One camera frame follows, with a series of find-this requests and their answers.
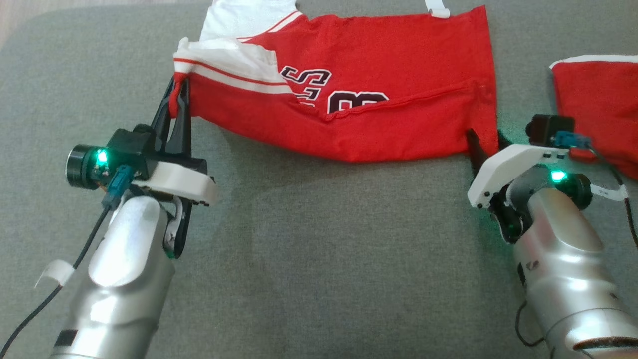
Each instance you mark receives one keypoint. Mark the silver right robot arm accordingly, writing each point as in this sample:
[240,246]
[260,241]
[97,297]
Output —
[563,269]

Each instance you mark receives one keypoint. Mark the red shorts with white trim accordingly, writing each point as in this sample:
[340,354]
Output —
[598,94]

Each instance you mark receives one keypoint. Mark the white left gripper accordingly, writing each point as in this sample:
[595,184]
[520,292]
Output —
[179,179]

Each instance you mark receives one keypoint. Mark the red jersey with white sleeves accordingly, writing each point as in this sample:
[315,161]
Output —
[389,60]

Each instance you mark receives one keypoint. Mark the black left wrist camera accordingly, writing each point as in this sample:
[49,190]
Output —
[124,149]

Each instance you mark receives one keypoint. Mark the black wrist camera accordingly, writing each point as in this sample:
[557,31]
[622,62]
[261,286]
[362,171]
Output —
[124,149]
[548,127]

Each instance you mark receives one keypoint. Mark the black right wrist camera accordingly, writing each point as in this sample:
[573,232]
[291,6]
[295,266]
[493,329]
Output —
[548,127]

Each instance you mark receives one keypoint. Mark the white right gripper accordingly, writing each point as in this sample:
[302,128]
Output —
[503,167]

